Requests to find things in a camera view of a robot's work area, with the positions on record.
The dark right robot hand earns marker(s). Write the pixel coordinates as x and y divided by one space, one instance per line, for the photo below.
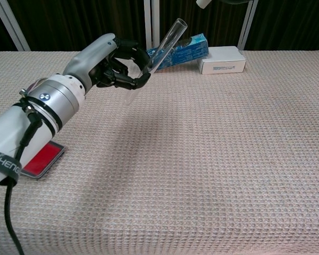
235 1

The dark curtain backdrop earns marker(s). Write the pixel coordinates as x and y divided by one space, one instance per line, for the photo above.
77 24

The white upright frame post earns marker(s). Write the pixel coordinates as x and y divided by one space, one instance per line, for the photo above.
147 24
155 16

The white cardboard box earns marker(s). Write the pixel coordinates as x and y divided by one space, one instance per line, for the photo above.
220 59

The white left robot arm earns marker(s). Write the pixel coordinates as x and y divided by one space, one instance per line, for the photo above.
5 127

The transparent glass test tube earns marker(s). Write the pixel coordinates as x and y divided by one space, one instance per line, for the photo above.
172 34

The red pad with dark frame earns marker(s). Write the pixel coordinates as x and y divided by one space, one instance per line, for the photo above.
40 162

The small white tube cap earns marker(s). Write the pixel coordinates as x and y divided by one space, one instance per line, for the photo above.
203 3

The white slanted frame post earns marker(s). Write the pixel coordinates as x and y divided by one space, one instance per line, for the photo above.
246 25
13 29

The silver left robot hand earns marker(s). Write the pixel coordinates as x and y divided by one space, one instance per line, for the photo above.
90 57

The blue cookie box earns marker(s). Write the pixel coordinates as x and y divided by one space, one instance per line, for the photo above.
191 50

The beige waffle tablecloth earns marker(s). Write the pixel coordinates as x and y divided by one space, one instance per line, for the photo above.
202 172

